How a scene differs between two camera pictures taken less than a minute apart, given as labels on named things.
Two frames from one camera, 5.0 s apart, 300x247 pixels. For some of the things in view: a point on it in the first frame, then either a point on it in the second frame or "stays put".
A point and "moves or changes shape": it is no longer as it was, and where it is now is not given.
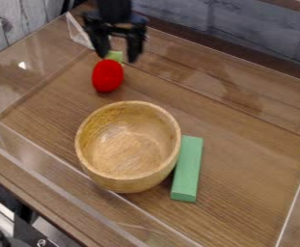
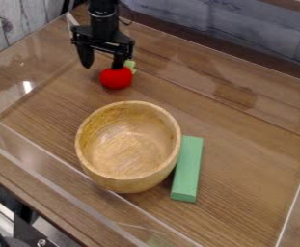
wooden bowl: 128,143 stays put
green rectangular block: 188,169 stays put
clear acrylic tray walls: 190,142 stays put
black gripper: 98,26 → 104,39
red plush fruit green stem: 107,74 moves or changes shape
